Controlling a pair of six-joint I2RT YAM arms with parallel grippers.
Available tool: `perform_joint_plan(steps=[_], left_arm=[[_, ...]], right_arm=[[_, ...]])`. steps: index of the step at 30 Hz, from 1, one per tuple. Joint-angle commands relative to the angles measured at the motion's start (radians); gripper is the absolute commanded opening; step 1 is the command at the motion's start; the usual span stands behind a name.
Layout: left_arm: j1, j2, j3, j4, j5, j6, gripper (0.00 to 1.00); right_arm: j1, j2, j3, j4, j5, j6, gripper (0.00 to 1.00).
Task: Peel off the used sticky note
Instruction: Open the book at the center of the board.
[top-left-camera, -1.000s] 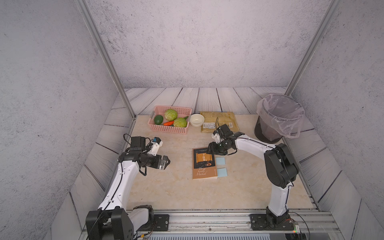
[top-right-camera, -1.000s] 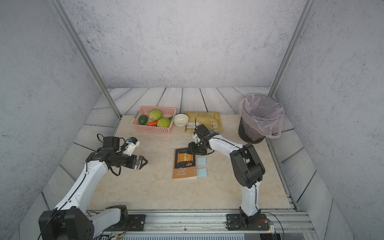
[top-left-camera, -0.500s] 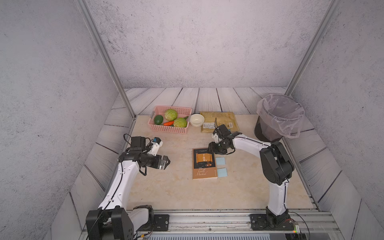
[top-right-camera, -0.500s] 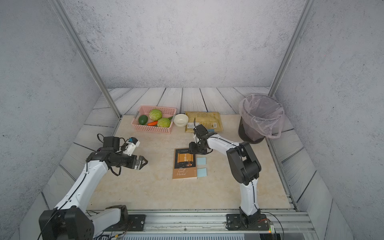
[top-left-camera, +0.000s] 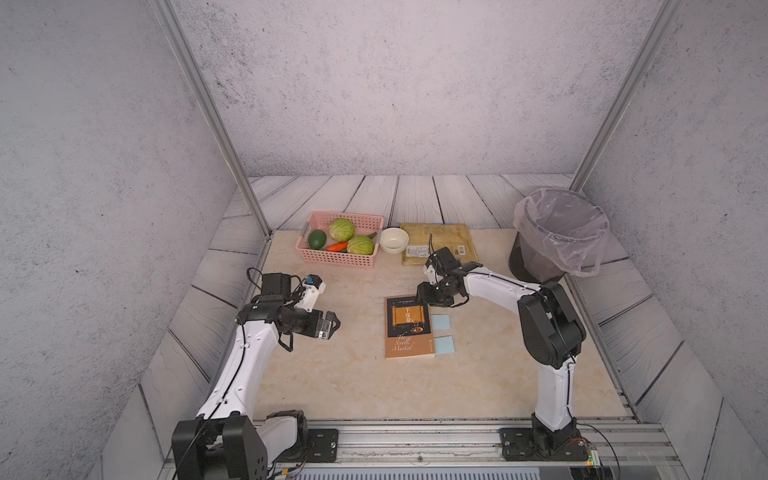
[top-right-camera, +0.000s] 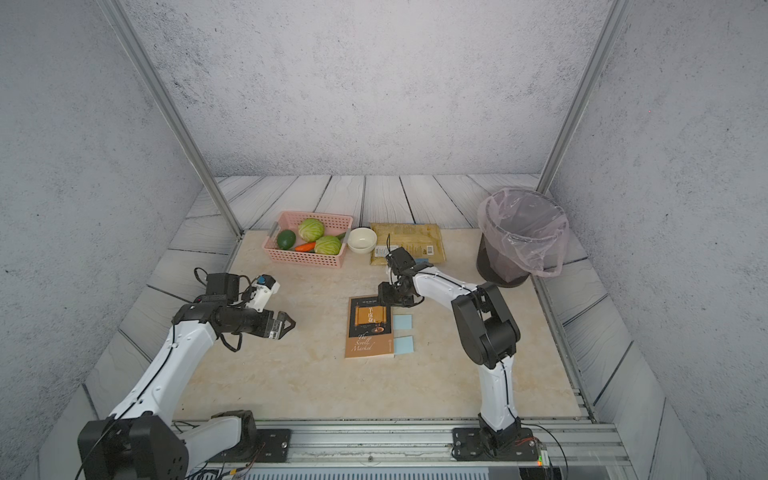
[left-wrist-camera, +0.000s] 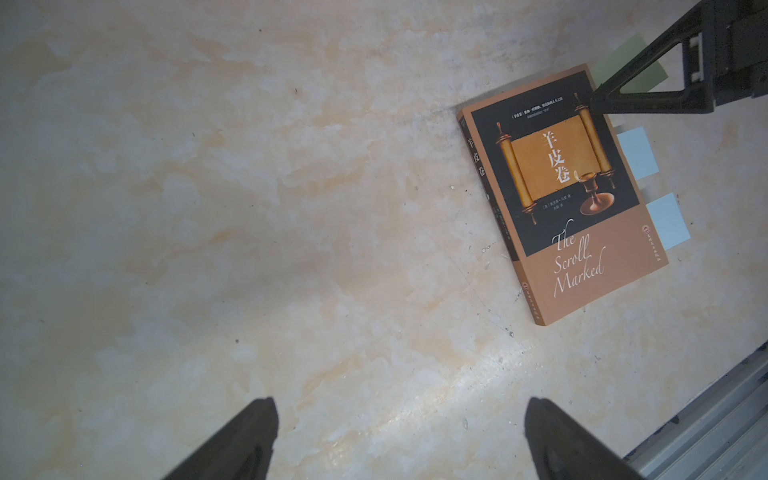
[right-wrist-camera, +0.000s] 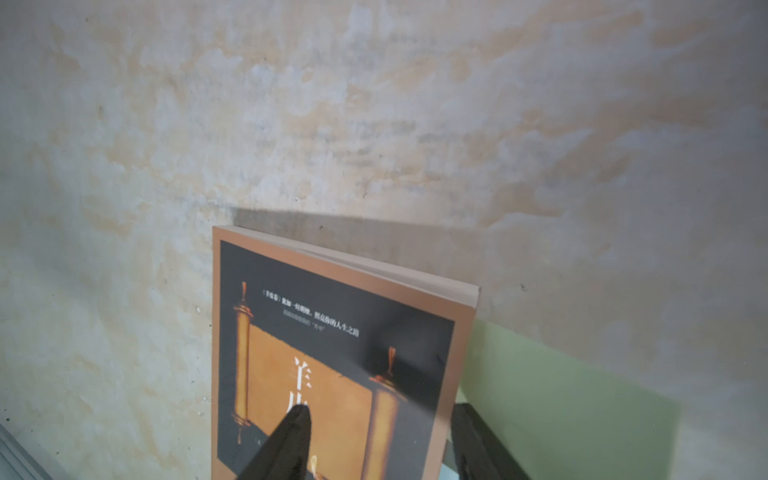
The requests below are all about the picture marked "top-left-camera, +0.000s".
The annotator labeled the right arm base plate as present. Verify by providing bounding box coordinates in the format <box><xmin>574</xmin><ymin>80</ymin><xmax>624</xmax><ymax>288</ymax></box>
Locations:
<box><xmin>499</xmin><ymin>427</ymin><xmax>591</xmax><ymax>462</ymax></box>

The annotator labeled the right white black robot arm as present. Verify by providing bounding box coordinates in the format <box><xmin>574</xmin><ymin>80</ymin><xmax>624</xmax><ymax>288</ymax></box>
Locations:
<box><xmin>417</xmin><ymin>247</ymin><xmax>592</xmax><ymax>462</ymax></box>

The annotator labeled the aluminium mounting rail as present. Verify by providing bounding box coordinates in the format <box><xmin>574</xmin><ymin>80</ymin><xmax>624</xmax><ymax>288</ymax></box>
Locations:
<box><xmin>155</xmin><ymin>419</ymin><xmax>685</xmax><ymax>480</ymax></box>

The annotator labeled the upper blue sticky note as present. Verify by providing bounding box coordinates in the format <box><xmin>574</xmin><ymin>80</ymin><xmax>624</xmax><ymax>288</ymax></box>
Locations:
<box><xmin>430</xmin><ymin>314</ymin><xmax>452</xmax><ymax>331</ymax></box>

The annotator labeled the black trash bin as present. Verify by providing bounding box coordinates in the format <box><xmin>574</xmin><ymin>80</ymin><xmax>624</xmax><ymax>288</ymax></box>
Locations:
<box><xmin>508</xmin><ymin>233</ymin><xmax>565</xmax><ymax>283</ymax></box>

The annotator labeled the left aluminium frame post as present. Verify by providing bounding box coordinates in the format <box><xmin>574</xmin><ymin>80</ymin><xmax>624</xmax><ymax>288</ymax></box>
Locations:
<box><xmin>150</xmin><ymin>0</ymin><xmax>272</xmax><ymax>238</ymax></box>

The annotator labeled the back green cabbage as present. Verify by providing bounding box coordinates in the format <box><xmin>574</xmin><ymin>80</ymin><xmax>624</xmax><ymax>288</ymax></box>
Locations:
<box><xmin>328</xmin><ymin>218</ymin><xmax>356</xmax><ymax>243</ymax></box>

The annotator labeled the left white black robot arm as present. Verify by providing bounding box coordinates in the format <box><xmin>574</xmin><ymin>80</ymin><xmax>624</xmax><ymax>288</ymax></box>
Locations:
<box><xmin>171</xmin><ymin>273</ymin><xmax>341</xmax><ymax>479</ymax></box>

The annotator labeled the red chili pepper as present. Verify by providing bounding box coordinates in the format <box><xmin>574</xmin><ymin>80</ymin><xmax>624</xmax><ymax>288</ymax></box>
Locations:
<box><xmin>326</xmin><ymin>242</ymin><xmax>348</xmax><ymax>253</ymax></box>

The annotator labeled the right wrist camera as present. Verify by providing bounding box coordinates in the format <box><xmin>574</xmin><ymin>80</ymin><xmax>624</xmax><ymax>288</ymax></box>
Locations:
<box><xmin>424</xmin><ymin>247</ymin><xmax>462</xmax><ymax>285</ymax></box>

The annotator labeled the blue sticky note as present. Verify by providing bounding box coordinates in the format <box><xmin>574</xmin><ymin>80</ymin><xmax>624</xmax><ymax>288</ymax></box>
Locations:
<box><xmin>430</xmin><ymin>314</ymin><xmax>452</xmax><ymax>331</ymax></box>
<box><xmin>434</xmin><ymin>336</ymin><xmax>455</xmax><ymax>355</ymax></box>

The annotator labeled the yellow grain bag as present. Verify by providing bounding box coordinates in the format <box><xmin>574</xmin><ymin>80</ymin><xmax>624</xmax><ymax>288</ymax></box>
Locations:
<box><xmin>400</xmin><ymin>223</ymin><xmax>479</xmax><ymax>266</ymax></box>

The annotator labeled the pink plastic basket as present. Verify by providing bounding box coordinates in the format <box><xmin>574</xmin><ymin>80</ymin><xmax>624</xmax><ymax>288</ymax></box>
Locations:
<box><xmin>296</xmin><ymin>211</ymin><xmax>384</xmax><ymax>268</ymax></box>

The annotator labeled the white ceramic bowl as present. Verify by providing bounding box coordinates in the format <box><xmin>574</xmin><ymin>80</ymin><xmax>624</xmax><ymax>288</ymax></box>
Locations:
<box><xmin>379</xmin><ymin>227</ymin><xmax>410</xmax><ymax>254</ymax></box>

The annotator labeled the green cabbage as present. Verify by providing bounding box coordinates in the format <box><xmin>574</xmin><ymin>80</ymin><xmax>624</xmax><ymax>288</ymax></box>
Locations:
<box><xmin>328</xmin><ymin>218</ymin><xmax>356</xmax><ymax>243</ymax></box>
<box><xmin>346</xmin><ymin>235</ymin><xmax>375</xmax><ymax>255</ymax></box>

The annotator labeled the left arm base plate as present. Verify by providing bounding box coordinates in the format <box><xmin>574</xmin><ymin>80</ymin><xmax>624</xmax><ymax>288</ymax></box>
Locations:
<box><xmin>276</xmin><ymin>429</ymin><xmax>339</xmax><ymax>464</ymax></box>

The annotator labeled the dark green avocado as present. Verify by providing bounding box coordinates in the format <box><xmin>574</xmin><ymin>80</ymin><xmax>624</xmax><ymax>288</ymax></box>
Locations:
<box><xmin>307</xmin><ymin>229</ymin><xmax>327</xmax><ymax>250</ymax></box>

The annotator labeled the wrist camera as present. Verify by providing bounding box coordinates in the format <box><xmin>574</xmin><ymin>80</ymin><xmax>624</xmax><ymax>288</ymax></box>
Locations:
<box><xmin>424</xmin><ymin>247</ymin><xmax>462</xmax><ymax>285</ymax></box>
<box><xmin>294</xmin><ymin>274</ymin><xmax>326</xmax><ymax>313</ymax></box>

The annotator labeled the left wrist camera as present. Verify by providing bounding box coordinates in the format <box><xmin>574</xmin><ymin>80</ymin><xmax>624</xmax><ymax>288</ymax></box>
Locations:
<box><xmin>294</xmin><ymin>274</ymin><xmax>326</xmax><ymax>313</ymax></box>

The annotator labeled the brown black paperback book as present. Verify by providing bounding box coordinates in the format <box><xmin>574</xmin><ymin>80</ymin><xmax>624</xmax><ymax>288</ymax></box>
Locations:
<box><xmin>385</xmin><ymin>296</ymin><xmax>436</xmax><ymax>359</ymax></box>

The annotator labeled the aluminium frame post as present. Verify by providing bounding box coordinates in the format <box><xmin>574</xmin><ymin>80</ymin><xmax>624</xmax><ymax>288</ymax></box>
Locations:
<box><xmin>150</xmin><ymin>0</ymin><xmax>272</xmax><ymax>238</ymax></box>
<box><xmin>569</xmin><ymin>0</ymin><xmax>683</xmax><ymax>192</ymax></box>

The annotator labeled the right aluminium frame post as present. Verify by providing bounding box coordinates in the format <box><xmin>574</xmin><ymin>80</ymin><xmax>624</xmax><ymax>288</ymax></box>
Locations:
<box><xmin>569</xmin><ymin>0</ymin><xmax>683</xmax><ymax>192</ymax></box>

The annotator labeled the front green cabbage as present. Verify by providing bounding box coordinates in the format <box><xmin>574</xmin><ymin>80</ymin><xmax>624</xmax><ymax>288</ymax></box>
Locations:
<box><xmin>346</xmin><ymin>235</ymin><xmax>375</xmax><ymax>255</ymax></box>

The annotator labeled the lower blue sticky note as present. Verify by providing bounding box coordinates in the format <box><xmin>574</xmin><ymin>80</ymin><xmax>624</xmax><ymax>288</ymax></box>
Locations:
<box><xmin>434</xmin><ymin>336</ymin><xmax>455</xmax><ymax>355</ymax></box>

